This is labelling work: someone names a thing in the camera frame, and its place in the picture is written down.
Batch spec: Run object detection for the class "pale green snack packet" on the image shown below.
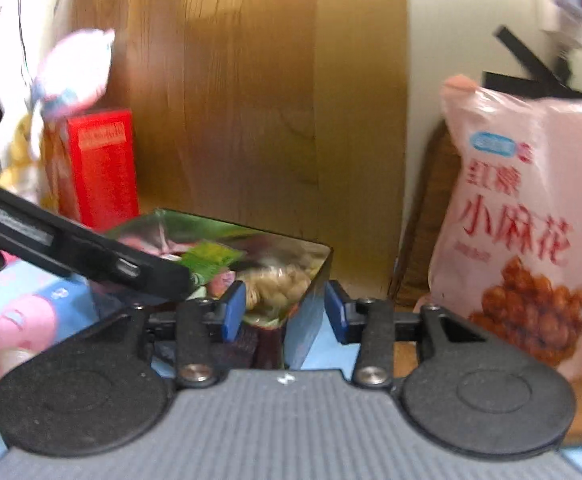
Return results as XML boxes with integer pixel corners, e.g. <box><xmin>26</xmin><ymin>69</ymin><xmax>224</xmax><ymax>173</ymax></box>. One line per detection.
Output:
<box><xmin>177</xmin><ymin>240</ymin><xmax>243</xmax><ymax>285</ymax></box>

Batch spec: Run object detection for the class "gold peanut snack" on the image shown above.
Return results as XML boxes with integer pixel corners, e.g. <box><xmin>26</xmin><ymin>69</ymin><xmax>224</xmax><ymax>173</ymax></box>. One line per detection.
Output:
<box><xmin>239</xmin><ymin>264</ymin><xmax>312</xmax><ymax>318</ymax></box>

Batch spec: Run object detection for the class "yellow duck plush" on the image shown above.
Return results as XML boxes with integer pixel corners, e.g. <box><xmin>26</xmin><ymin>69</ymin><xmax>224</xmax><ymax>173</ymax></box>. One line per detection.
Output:
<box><xmin>0</xmin><ymin>114</ymin><xmax>47</xmax><ymax>207</ymax></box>

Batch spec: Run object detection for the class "cartoon pig blue bedsheet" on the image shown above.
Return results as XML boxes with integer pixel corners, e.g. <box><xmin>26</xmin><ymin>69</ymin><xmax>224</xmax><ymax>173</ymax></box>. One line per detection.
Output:
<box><xmin>0</xmin><ymin>262</ymin><xmax>582</xmax><ymax>469</ymax></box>

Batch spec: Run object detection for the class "pastel plush toy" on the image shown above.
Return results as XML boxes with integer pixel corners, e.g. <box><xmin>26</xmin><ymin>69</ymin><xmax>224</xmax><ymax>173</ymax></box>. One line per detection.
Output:
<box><xmin>27</xmin><ymin>27</ymin><xmax>118</xmax><ymax>162</ymax></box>

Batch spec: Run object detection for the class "red gift box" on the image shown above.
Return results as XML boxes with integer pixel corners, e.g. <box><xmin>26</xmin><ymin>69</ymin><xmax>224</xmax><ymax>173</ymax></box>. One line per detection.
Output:
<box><xmin>40</xmin><ymin>110</ymin><xmax>139</xmax><ymax>232</ymax></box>

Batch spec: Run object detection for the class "pink fried dough snack bag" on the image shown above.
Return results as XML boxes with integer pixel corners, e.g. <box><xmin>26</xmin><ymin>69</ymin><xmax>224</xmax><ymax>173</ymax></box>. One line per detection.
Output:
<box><xmin>428</xmin><ymin>76</ymin><xmax>582</xmax><ymax>380</ymax></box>

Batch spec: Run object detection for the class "black open snack box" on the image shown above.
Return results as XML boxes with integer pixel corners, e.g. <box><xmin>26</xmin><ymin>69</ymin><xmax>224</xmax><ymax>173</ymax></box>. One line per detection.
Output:
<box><xmin>105</xmin><ymin>209</ymin><xmax>332</xmax><ymax>370</ymax></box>

